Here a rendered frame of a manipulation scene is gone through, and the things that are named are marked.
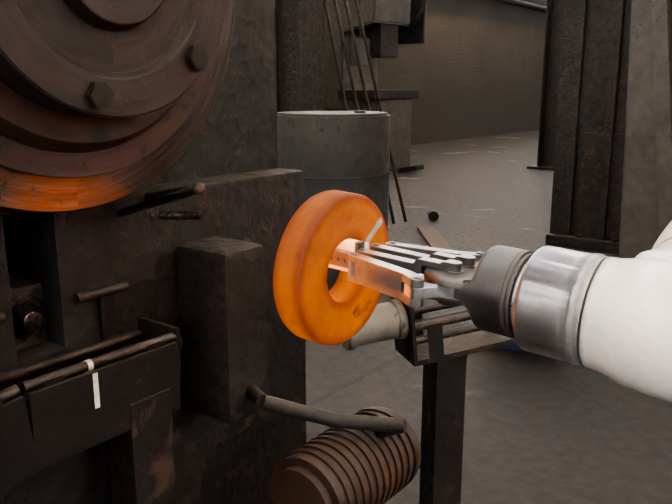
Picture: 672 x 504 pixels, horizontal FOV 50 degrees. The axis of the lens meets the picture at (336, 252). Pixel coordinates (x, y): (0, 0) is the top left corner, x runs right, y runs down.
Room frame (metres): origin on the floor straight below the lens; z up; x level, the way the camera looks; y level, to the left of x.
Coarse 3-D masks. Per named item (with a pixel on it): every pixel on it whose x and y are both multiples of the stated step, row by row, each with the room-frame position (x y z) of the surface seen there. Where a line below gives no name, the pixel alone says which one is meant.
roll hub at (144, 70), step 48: (48, 0) 0.63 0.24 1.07; (96, 0) 0.65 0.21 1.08; (144, 0) 0.69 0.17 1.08; (192, 0) 0.76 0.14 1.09; (0, 48) 0.59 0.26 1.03; (48, 48) 0.62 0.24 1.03; (96, 48) 0.67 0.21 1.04; (144, 48) 0.71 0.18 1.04; (48, 96) 0.62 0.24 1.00; (144, 96) 0.70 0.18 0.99
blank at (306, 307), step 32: (320, 192) 0.70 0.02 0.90; (288, 224) 0.66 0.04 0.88; (320, 224) 0.65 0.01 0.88; (352, 224) 0.69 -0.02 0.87; (384, 224) 0.74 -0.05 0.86; (288, 256) 0.64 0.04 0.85; (320, 256) 0.65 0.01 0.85; (288, 288) 0.64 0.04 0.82; (320, 288) 0.66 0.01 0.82; (352, 288) 0.71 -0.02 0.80; (288, 320) 0.65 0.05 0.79; (320, 320) 0.66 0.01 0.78; (352, 320) 0.70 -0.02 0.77
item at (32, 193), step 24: (216, 72) 0.89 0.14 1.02; (216, 96) 0.88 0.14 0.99; (192, 120) 0.85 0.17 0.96; (168, 144) 0.82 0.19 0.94; (0, 168) 0.67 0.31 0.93; (144, 168) 0.80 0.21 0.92; (0, 192) 0.66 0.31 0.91; (24, 192) 0.68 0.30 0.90; (48, 192) 0.70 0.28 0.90; (72, 192) 0.72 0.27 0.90; (96, 192) 0.75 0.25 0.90; (120, 192) 0.77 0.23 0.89
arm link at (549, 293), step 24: (528, 264) 0.55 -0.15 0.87; (552, 264) 0.54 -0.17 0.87; (576, 264) 0.53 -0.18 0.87; (528, 288) 0.54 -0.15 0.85; (552, 288) 0.53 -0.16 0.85; (576, 288) 0.52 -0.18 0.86; (528, 312) 0.53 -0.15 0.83; (552, 312) 0.52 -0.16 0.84; (576, 312) 0.51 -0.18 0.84; (528, 336) 0.53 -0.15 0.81; (552, 336) 0.52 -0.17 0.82; (576, 336) 0.51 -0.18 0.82; (576, 360) 0.52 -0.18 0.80
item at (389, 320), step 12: (396, 300) 1.00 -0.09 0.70; (384, 312) 0.98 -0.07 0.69; (396, 312) 0.98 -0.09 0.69; (372, 324) 0.96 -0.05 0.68; (384, 324) 0.97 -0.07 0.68; (396, 324) 0.97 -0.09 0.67; (408, 324) 0.98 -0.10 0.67; (360, 336) 0.95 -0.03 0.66; (372, 336) 0.96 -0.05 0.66; (384, 336) 0.97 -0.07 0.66; (396, 336) 0.98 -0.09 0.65; (348, 348) 0.96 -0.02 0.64
